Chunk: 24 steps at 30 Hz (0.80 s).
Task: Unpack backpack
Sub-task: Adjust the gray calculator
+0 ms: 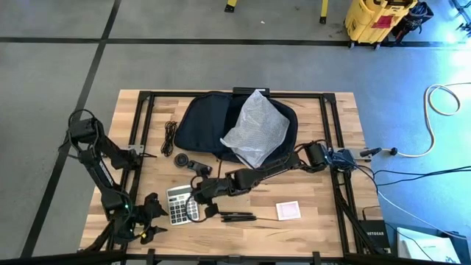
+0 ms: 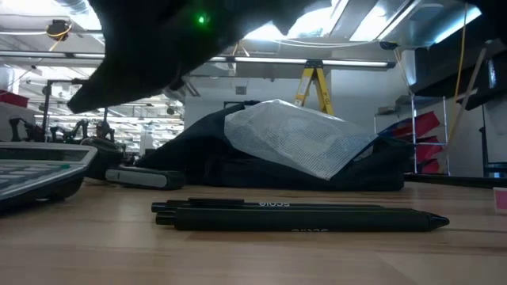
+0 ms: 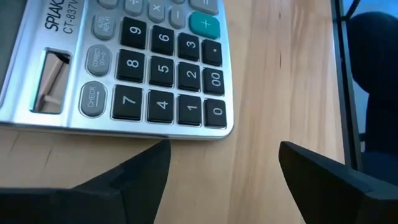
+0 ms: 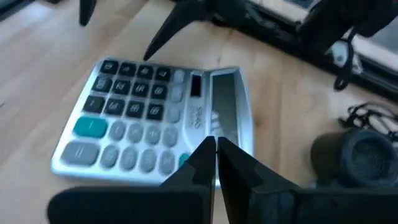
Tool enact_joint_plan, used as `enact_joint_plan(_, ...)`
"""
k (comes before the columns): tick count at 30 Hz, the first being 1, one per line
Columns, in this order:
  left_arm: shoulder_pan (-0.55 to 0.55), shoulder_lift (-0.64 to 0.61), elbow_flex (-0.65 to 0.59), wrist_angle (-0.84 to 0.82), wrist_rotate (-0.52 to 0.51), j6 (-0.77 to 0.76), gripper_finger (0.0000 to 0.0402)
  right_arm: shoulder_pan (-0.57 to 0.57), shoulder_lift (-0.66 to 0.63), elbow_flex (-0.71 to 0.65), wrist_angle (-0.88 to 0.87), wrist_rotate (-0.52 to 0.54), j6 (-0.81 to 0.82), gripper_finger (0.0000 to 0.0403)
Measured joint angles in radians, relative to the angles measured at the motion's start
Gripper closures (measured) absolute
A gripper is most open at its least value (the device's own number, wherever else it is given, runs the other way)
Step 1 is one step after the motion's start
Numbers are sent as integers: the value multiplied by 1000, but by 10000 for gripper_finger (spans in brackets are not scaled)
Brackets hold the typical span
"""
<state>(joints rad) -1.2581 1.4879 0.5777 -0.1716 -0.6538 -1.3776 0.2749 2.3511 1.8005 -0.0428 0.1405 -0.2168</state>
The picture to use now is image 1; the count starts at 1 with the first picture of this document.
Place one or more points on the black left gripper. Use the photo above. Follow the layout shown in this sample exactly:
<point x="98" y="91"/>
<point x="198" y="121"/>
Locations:
<point x="136" y="222"/>

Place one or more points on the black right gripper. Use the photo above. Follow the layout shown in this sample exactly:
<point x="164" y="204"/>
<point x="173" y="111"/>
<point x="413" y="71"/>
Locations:
<point x="209" y="191"/>

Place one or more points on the black oblong handheld device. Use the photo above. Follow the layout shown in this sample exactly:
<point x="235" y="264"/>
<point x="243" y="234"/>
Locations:
<point x="200" y="168"/>

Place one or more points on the grey desk calculator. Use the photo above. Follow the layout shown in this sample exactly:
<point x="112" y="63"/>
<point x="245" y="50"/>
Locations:
<point x="178" y="206"/>

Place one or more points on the black click pen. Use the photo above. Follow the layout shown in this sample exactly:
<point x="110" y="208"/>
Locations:
<point x="237" y="213"/>
<point x="239" y="218"/>

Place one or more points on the round black disc device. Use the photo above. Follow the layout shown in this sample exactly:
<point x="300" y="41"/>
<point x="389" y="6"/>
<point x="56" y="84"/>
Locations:
<point x="181" y="160"/>

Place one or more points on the navy blue backpack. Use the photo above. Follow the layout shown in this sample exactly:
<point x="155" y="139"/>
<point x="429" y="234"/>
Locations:
<point x="202" y="121"/>

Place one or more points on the white mesh zip pouch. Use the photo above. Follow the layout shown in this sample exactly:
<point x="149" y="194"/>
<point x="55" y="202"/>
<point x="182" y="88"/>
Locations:
<point x="257" y="129"/>

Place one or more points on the white square card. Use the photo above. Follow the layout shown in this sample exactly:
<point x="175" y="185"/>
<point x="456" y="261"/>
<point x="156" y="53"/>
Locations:
<point x="288" y="210"/>

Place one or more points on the black network switch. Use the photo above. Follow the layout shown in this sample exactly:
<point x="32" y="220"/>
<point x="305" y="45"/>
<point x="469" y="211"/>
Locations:
<point x="250" y="91"/>

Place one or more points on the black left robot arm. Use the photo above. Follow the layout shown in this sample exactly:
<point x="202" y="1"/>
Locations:
<point x="99" y="165"/>

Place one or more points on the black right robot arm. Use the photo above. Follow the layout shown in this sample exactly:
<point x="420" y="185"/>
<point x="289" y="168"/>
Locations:
<point x="265" y="171"/>

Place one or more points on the black aluminium crossbeam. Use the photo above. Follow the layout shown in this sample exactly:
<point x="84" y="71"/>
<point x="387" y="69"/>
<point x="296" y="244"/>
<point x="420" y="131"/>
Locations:
<point x="73" y="258"/>

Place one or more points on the black spring clamp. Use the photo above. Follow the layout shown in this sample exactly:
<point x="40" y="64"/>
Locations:
<point x="369" y="152"/>

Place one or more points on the yellow stand leg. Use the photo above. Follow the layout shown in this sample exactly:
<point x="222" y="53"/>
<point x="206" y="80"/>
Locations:
<point x="230" y="5"/>
<point x="324" y="11"/>

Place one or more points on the white cardboard box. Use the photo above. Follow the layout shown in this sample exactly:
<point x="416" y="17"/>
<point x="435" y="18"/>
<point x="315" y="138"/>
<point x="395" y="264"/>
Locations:
<point x="427" y="246"/>

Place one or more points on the yellow tool cart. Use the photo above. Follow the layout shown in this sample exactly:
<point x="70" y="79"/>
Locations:
<point x="371" y="22"/>

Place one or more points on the black bag beside cart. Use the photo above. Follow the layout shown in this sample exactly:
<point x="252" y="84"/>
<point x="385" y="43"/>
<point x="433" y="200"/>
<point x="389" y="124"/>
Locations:
<point x="414" y="18"/>

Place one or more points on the black tripod stand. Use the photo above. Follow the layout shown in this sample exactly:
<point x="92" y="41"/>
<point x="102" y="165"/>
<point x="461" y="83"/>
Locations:
<point x="464" y="18"/>

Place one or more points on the black aluminium table frame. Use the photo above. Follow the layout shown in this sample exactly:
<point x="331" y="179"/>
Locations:
<point x="257" y="94"/>

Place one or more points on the black Netgear switch box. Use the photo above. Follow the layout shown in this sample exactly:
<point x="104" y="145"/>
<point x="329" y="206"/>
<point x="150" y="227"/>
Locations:
<point x="375" y="233"/>

